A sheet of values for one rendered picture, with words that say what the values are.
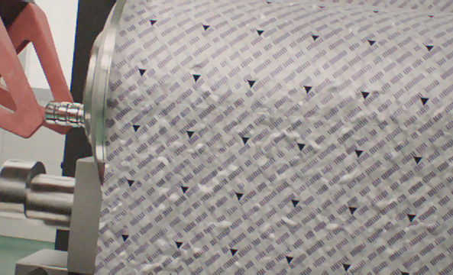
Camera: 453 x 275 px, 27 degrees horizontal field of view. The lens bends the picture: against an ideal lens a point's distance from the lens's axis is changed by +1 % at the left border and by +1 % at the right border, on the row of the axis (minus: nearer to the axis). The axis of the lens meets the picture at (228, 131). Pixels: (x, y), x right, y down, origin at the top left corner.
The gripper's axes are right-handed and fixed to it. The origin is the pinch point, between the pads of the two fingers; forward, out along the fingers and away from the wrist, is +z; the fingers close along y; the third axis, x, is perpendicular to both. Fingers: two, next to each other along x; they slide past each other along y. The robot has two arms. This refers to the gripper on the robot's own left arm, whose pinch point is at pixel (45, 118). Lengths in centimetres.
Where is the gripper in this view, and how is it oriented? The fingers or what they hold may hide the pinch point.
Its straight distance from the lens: 54.9
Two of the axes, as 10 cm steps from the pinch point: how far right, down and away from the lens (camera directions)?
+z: 6.9, 7.2, -0.9
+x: 7.1, -6.9, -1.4
